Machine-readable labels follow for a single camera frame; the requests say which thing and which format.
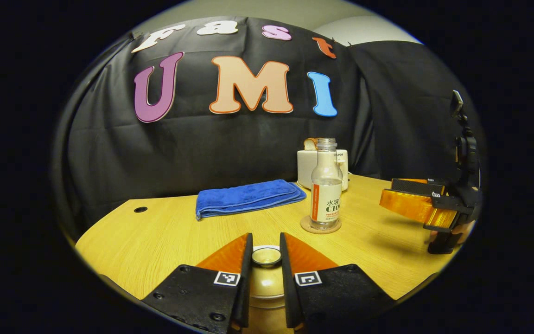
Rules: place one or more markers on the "round cork coaster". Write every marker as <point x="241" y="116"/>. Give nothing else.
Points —
<point x="305" y="225"/>

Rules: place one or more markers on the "folded blue towel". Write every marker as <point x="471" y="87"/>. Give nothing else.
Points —
<point x="248" y="197"/>

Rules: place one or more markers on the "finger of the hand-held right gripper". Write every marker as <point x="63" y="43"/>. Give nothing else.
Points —
<point x="410" y="204"/>

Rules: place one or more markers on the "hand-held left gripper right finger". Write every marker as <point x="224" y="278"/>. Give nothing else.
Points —
<point x="288" y="287"/>

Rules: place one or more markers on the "cream toaster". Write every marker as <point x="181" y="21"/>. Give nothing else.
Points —
<point x="304" y="169"/>

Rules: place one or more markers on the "bread slice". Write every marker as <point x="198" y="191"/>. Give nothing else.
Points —
<point x="310" y="144"/>

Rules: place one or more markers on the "black backdrop cloth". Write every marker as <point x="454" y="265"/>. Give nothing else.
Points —
<point x="155" y="153"/>

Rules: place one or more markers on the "clear plastic water bottle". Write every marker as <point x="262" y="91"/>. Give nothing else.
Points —
<point x="326" y="185"/>

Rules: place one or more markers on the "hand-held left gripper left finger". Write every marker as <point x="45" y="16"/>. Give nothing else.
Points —
<point x="246" y="287"/>

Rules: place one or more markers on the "cream teacup lid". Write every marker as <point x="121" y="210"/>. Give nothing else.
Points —
<point x="267" y="280"/>

